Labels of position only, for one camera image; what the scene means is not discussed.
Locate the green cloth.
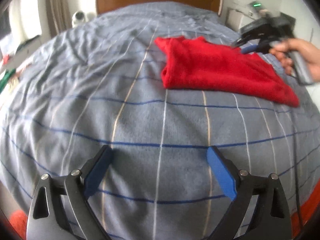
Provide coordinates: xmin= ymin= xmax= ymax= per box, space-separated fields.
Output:
xmin=0 ymin=70 xmax=15 ymax=91

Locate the beige curtain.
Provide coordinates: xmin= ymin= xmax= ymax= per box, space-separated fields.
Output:
xmin=37 ymin=0 xmax=73 ymax=38

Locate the white security camera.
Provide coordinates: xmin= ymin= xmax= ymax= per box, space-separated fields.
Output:
xmin=72 ymin=10 xmax=95 ymax=27

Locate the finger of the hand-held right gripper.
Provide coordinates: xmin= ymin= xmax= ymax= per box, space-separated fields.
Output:
xmin=240 ymin=44 xmax=259 ymax=55

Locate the grey plaid blanket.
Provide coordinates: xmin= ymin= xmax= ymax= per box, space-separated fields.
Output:
xmin=0 ymin=1 xmax=320 ymax=240

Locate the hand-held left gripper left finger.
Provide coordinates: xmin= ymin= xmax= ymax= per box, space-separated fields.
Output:
xmin=26 ymin=145 xmax=113 ymax=240

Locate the orange fabric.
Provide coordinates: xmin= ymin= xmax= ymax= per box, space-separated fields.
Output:
xmin=289 ymin=194 xmax=318 ymax=233
xmin=9 ymin=209 xmax=28 ymax=240

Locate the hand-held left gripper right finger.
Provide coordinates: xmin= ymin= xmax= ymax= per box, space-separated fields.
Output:
xmin=206 ymin=145 xmax=304 ymax=240

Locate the black cable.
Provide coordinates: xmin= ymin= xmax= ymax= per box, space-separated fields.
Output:
xmin=291 ymin=119 xmax=305 ymax=227

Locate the red knit sweater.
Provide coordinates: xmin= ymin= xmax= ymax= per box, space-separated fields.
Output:
xmin=154 ymin=36 xmax=300 ymax=107

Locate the person's right hand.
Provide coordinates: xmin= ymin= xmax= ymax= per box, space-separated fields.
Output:
xmin=269 ymin=38 xmax=320 ymax=82

